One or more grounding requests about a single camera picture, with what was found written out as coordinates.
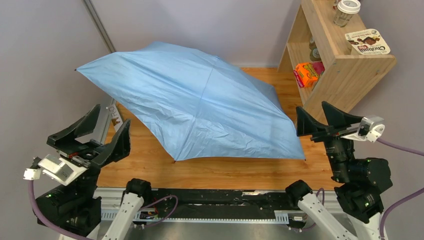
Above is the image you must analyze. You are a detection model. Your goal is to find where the pink snack box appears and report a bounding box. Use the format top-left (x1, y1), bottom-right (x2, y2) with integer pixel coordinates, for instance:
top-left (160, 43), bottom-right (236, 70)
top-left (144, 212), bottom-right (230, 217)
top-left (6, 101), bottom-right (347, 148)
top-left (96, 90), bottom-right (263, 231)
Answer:
top-left (311, 61), bottom-right (325, 76)

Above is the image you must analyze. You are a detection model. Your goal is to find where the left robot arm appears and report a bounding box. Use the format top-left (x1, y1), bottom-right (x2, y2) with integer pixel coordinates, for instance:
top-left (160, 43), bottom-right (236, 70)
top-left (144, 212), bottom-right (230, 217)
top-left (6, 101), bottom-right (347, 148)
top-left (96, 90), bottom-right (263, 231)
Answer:
top-left (28, 104), bottom-right (131, 240)

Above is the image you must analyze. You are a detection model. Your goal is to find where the Chobani yogurt cup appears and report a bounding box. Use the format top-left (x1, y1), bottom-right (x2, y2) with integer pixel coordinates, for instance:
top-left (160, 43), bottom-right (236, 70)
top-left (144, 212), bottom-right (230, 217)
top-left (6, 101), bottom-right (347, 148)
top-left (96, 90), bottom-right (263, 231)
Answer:
top-left (345, 28), bottom-right (391, 56)

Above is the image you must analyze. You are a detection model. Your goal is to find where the orange snack box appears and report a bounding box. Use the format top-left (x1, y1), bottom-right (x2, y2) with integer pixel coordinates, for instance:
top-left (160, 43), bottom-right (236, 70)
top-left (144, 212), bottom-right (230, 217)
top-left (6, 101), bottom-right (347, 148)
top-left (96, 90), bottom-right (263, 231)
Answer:
top-left (293, 62), bottom-right (320, 88)

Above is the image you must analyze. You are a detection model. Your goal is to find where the aluminium frame post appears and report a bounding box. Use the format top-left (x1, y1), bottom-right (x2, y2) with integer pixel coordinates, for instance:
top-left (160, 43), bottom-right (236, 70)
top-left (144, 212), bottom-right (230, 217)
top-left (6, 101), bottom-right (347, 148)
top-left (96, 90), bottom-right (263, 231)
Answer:
top-left (82, 0), bottom-right (116, 53)

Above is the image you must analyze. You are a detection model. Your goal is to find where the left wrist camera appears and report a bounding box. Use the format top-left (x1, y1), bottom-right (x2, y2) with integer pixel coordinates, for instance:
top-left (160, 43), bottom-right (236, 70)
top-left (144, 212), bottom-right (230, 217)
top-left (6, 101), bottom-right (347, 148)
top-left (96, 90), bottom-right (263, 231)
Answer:
top-left (23, 154), bottom-right (88, 186)

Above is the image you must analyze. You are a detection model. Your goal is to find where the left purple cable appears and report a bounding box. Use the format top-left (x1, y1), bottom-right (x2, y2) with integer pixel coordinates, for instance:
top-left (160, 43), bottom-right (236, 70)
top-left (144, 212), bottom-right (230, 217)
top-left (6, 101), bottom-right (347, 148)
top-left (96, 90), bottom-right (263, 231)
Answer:
top-left (27, 179), bottom-right (94, 240)

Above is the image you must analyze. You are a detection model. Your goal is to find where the wooden shelf unit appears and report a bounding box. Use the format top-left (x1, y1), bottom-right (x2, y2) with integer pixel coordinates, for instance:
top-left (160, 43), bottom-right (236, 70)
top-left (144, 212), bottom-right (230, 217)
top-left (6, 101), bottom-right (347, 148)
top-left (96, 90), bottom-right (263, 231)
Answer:
top-left (277, 0), bottom-right (397, 123)

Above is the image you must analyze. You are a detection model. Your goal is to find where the light blue folding umbrella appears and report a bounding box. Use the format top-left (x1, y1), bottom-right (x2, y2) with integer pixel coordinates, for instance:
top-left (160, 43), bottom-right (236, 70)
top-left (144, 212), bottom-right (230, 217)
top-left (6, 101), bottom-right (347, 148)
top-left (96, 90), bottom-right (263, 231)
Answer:
top-left (77, 41), bottom-right (305, 161)

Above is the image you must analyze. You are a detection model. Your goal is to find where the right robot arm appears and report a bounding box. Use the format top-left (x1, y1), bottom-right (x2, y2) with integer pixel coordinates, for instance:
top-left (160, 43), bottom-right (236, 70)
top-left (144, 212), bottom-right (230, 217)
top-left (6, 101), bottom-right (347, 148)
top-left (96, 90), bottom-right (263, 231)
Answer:
top-left (285, 101), bottom-right (393, 240)

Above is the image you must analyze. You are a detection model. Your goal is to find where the small bottle on shelf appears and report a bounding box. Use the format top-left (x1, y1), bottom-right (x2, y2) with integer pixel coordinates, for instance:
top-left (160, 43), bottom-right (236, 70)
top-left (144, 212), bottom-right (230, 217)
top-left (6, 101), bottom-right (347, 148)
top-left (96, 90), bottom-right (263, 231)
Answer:
top-left (309, 36), bottom-right (321, 62)

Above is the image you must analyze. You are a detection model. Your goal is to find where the glass jar white lid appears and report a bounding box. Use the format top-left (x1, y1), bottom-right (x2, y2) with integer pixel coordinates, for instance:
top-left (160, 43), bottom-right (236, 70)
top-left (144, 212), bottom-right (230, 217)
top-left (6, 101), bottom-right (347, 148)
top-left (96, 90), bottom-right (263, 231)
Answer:
top-left (333, 0), bottom-right (361, 28)

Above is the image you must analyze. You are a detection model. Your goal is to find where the small RO labelled box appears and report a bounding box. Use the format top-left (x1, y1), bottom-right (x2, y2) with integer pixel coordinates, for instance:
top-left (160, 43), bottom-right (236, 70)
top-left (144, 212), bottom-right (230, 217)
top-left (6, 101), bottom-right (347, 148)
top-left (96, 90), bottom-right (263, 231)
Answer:
top-left (107, 104), bottom-right (124, 132)

